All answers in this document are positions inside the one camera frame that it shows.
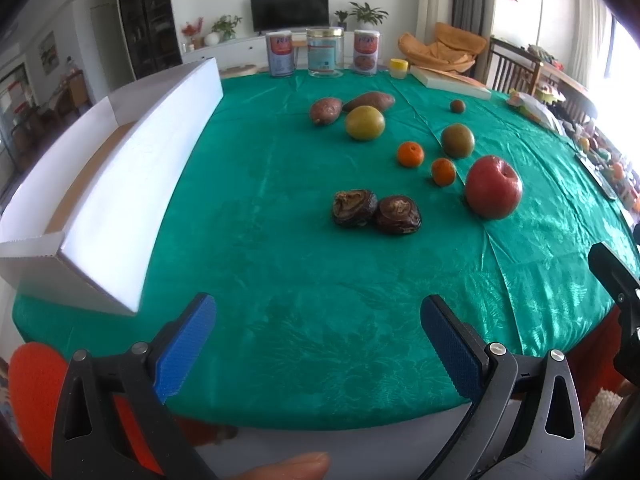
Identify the red apple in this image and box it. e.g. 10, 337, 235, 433
464, 155, 524, 220

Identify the orange tangerine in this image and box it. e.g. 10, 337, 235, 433
431, 157, 457, 188
396, 141, 425, 168

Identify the green-brown round fruit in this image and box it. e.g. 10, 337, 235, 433
440, 124, 475, 159

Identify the small brown round fruit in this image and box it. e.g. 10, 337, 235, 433
450, 100, 465, 114

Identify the dark wrinkled passion fruit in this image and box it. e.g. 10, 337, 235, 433
332, 190, 378, 228

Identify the long brown sweet potato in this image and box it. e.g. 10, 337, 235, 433
342, 91, 396, 113

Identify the yellow-green pear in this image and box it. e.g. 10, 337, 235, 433
345, 105, 386, 141

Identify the purple sweet potato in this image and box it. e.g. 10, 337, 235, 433
309, 98, 343, 126

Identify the person's left hand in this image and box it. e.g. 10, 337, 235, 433
236, 452, 331, 480

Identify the plastic snack bag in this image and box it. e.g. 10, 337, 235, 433
506, 89, 565, 136

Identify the white cardboard box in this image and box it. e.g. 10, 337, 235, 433
1, 58, 224, 315

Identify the wooden dining chair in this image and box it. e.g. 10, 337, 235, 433
484, 37, 544, 96

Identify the white book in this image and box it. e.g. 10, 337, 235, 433
410, 66, 491, 100

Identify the orange lounge chair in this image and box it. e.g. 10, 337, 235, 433
398, 22, 488, 74

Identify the green satin tablecloth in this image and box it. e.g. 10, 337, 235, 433
13, 72, 639, 430

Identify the small yellow-lid jar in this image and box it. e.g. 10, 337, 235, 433
388, 58, 409, 79

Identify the right printed tin can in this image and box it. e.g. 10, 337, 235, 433
352, 29, 380, 76

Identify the printed tin can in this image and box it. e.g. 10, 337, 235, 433
352, 29, 380, 76
266, 30, 295, 77

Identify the potted green plant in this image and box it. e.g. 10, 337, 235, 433
349, 1, 390, 30

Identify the clear plastic jar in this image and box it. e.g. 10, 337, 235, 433
306, 27, 344, 78

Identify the left printed tin can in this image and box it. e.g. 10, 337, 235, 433
266, 30, 295, 77

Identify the black television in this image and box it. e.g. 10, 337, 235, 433
250, 0, 330, 32

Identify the white tv cabinet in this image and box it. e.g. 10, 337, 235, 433
180, 29, 356, 73

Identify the red flower vase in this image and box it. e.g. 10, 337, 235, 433
181, 16, 204, 51

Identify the black glass cabinet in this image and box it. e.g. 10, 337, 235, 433
117, 0, 182, 79

